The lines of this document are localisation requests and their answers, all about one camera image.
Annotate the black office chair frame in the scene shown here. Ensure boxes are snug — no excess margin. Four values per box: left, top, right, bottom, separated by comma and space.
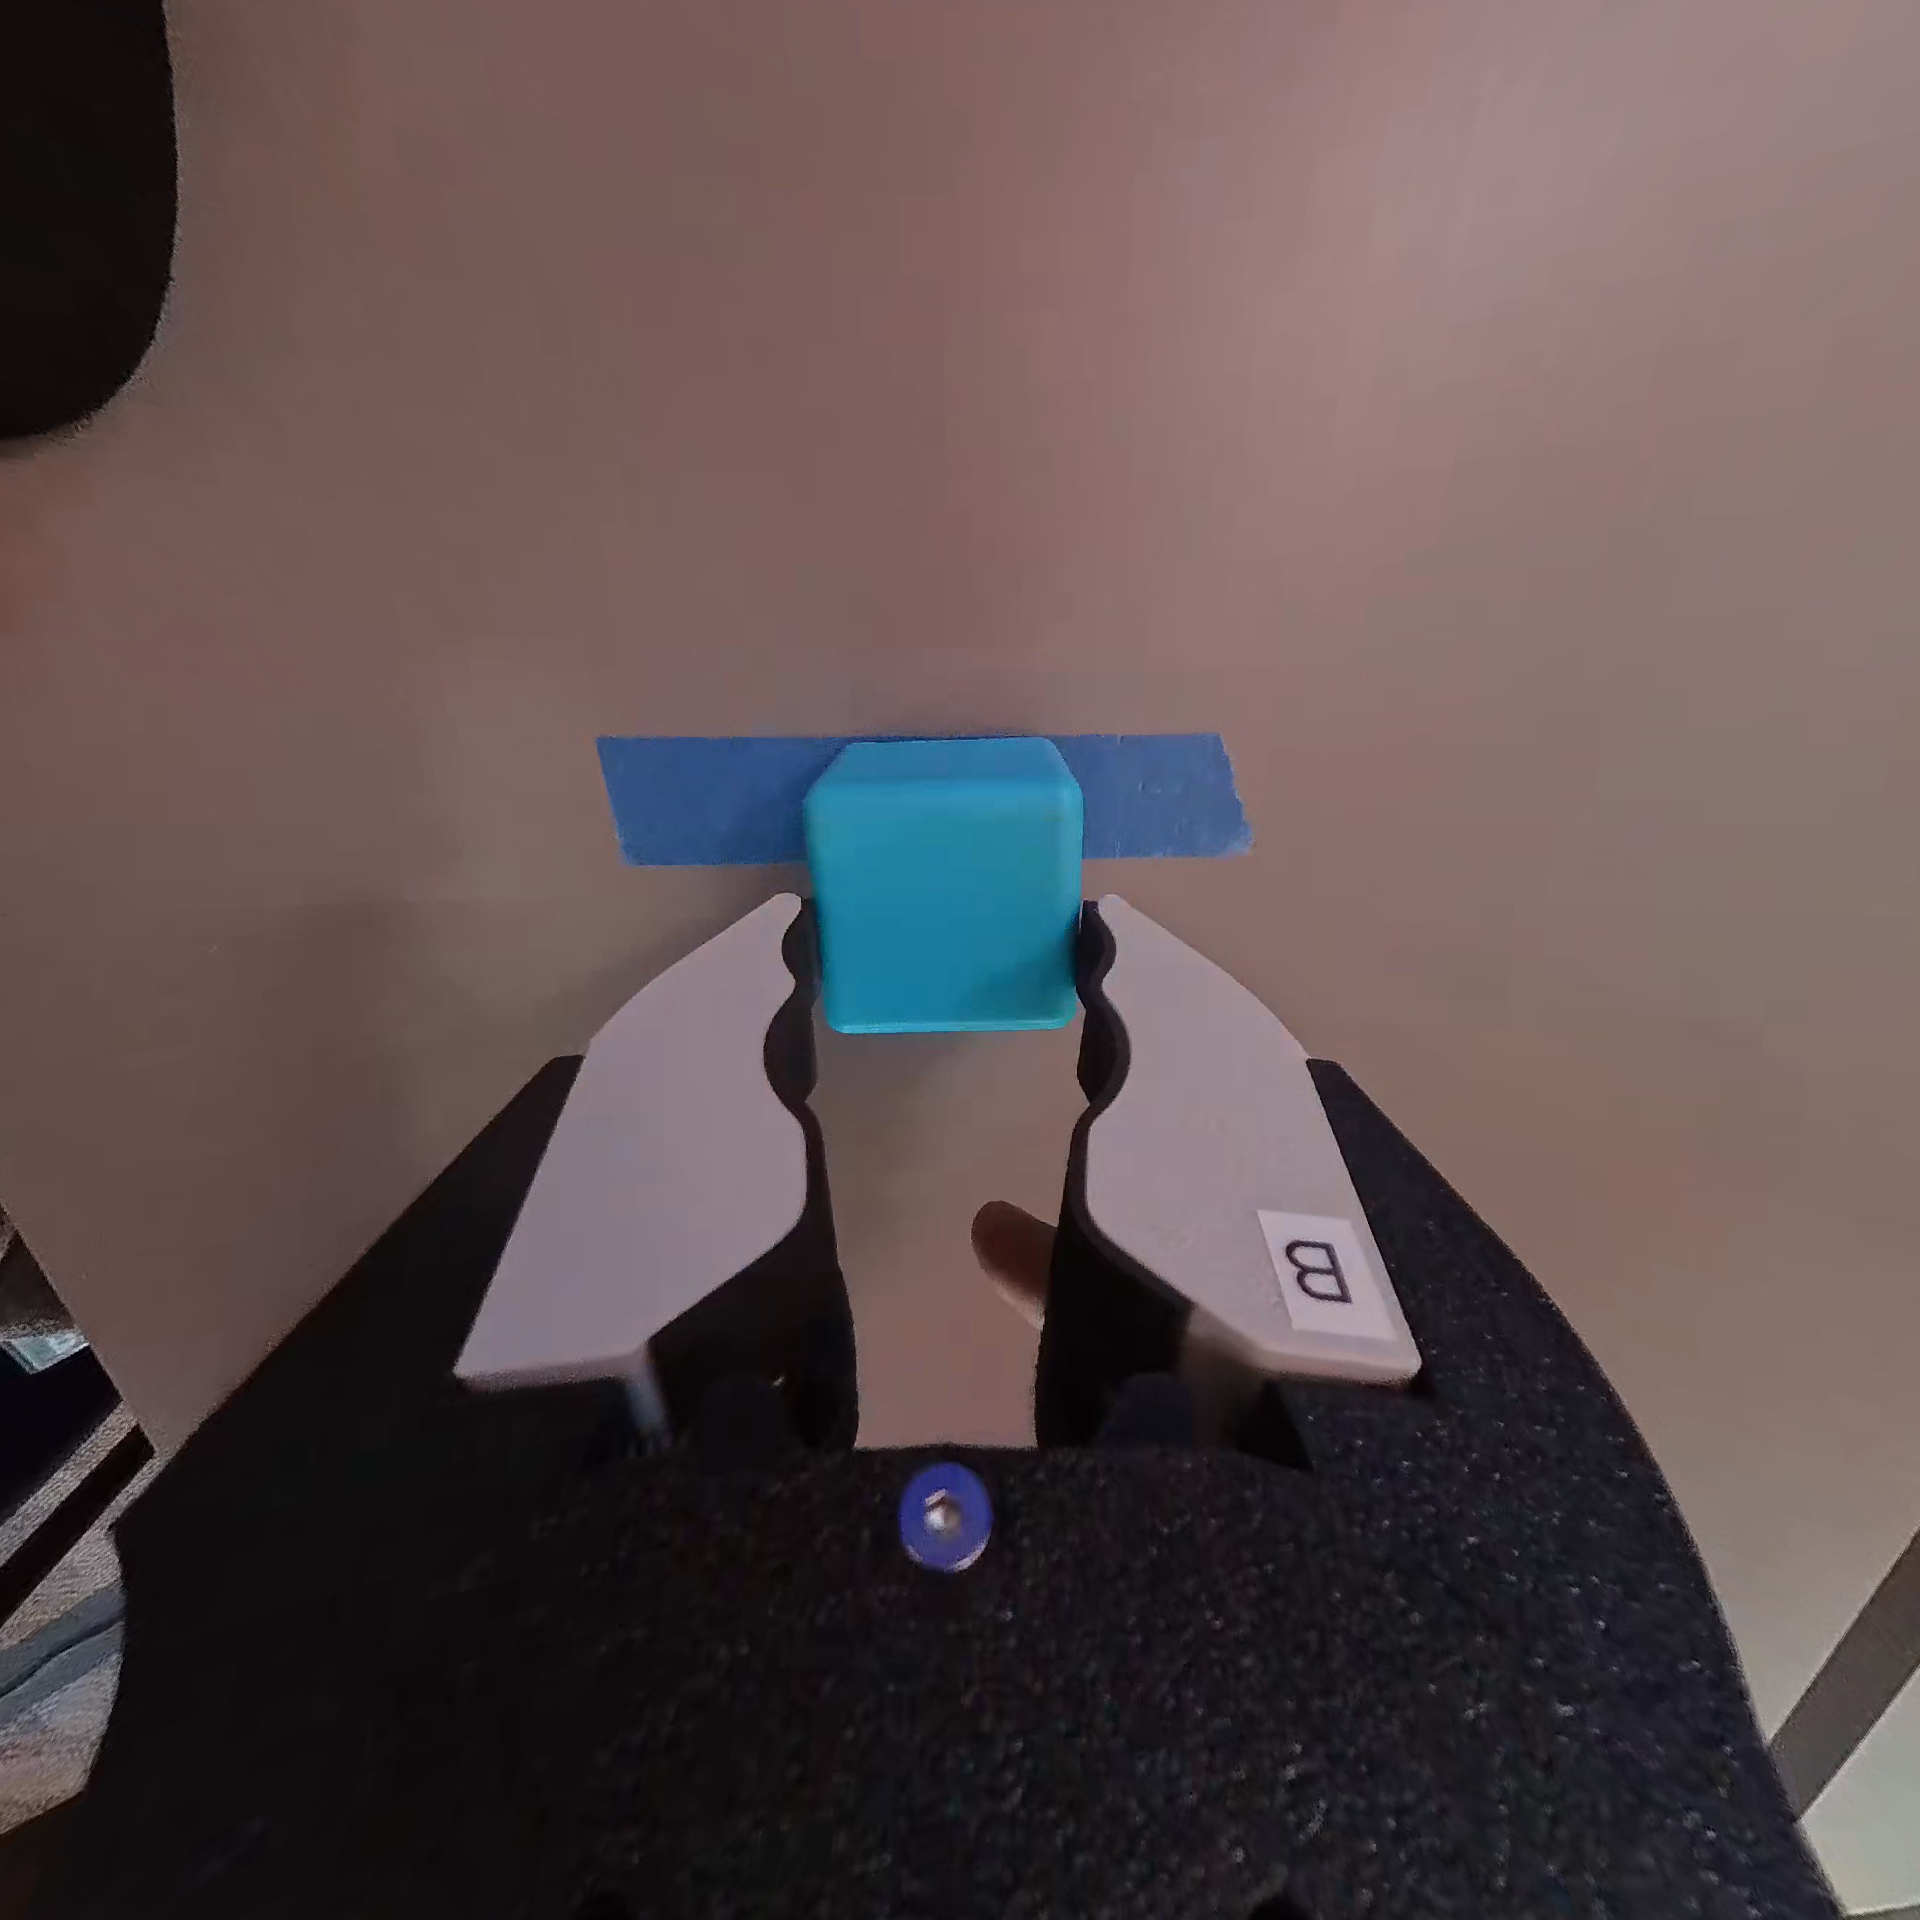
0, 1217, 157, 1636

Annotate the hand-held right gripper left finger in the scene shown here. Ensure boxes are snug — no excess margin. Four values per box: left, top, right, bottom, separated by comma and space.
458, 891, 831, 1435

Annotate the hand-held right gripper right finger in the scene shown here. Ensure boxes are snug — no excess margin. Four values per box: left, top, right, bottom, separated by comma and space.
1051, 891, 1427, 1442

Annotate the teal foam cube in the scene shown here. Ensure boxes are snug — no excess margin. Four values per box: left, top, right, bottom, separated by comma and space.
803, 739, 1088, 1039

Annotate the blue tape strip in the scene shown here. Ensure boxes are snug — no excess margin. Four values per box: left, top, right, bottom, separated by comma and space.
594, 730, 1251, 869

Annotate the black textured armrest pad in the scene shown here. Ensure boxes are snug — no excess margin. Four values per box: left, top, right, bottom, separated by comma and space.
0, 0, 183, 447

